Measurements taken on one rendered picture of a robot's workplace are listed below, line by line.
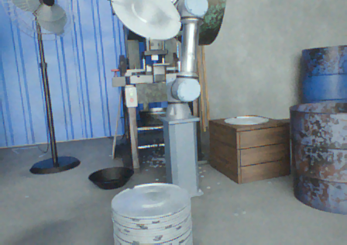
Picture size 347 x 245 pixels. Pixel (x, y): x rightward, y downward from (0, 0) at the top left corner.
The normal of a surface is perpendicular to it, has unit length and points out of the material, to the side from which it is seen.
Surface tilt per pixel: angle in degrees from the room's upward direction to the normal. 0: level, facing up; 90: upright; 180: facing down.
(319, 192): 92
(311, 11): 90
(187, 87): 98
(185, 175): 90
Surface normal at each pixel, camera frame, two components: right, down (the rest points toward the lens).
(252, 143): 0.30, 0.11
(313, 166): -0.79, 0.18
